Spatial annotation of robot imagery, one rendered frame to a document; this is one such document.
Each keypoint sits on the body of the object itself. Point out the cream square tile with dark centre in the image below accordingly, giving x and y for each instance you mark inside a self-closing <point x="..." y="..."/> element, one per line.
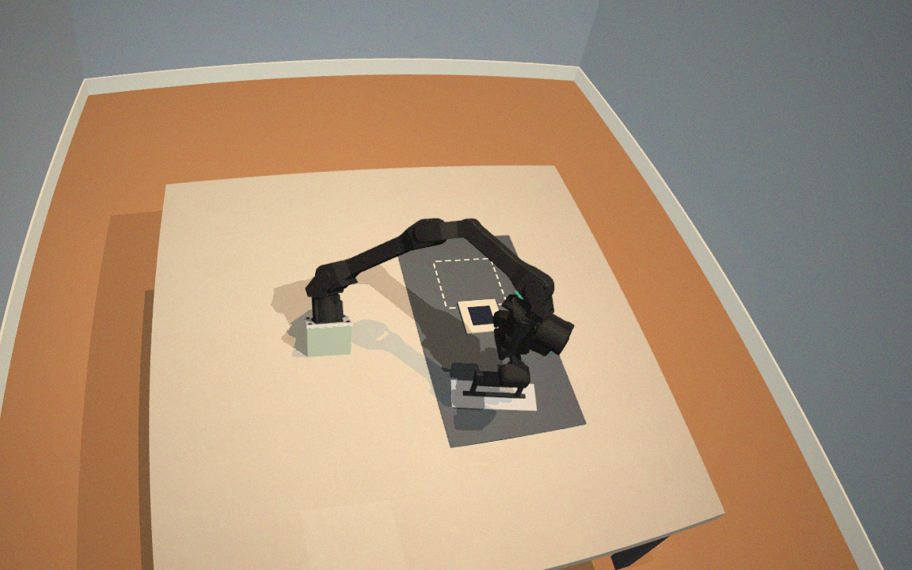
<point x="478" y="315"/>

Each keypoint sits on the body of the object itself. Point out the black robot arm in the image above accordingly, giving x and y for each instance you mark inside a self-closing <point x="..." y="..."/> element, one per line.
<point x="534" y="313"/>

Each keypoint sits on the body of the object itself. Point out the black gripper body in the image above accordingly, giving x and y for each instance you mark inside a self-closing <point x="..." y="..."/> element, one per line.
<point x="511" y="374"/>

